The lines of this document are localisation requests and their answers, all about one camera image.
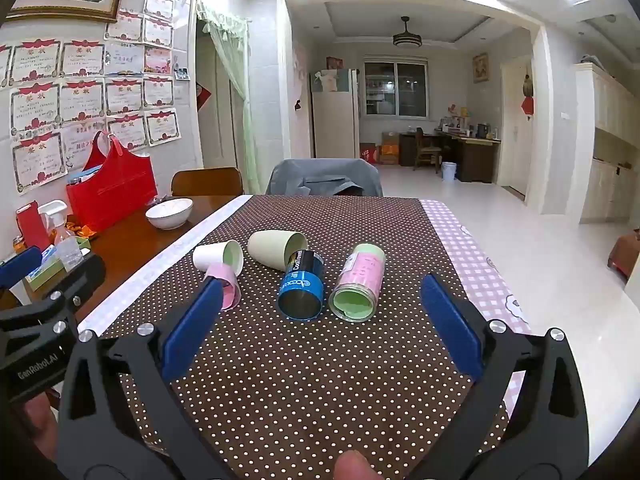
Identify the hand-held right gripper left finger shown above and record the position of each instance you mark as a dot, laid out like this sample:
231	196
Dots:
196	321

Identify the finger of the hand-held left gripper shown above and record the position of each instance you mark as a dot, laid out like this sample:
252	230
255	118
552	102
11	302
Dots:
82	277
20	265

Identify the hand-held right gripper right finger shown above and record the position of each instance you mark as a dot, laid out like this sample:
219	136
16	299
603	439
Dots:
450	321

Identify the white paper cup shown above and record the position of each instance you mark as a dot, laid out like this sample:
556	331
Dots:
212	256

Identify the clear cup with pink label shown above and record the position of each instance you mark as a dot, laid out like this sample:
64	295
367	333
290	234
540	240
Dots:
360	275

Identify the pale green cup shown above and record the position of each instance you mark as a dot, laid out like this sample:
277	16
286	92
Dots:
270	247

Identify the blue metal can cup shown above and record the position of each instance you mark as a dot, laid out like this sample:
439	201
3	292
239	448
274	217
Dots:
300	290

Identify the person's left hand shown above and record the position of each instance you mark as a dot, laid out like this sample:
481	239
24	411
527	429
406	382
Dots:
41	427

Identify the person's right hand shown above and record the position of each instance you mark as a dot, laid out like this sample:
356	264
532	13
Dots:
355	467

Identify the green tissue box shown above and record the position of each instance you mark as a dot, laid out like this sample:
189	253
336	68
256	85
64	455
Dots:
47	270

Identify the clear spray bottle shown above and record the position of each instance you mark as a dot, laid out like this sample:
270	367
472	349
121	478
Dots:
62	240

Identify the pink checkered tablecloth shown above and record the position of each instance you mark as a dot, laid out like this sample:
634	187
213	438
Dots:
475	260

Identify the red felt bag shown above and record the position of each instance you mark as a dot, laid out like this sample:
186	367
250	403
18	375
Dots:
112	190

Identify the white bowl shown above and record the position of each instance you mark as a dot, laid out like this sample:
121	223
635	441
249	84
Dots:
169	212

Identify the brown polka dot tablecloth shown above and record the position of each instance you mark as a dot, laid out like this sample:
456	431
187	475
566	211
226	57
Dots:
300	390

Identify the white trash bin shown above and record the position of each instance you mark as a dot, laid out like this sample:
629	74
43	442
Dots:
449	171

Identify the dark wooden desk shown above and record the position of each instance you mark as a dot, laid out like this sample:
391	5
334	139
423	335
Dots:
475	160

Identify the wooden desk chair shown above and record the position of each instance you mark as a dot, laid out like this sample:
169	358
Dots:
426	149

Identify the cardboard box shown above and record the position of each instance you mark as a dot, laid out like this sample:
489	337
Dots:
391	150

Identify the cream door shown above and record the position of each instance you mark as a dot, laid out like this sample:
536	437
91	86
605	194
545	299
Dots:
512	150

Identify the red carton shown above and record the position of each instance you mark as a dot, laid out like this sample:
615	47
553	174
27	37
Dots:
369	153

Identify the grey jacket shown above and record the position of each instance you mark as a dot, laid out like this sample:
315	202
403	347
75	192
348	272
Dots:
325	177

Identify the white refrigerator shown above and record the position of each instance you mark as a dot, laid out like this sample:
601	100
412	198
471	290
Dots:
332	115

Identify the red door ornament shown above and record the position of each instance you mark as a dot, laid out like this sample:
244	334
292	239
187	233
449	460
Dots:
527	95

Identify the green curtain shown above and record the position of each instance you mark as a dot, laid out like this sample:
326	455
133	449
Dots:
235	85

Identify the window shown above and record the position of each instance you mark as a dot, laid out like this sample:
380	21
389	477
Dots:
396	87

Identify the small framed picture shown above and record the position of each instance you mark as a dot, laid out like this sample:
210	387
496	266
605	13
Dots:
480	68

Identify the red box on refrigerator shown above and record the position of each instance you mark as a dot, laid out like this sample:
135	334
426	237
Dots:
335	63

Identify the ceiling fan lamp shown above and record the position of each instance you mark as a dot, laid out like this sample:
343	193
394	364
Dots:
407	37

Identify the wall of certificates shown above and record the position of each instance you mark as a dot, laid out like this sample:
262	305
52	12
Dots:
82	95

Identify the cream wall cabinet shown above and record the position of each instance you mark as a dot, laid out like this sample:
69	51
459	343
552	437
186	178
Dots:
607	150

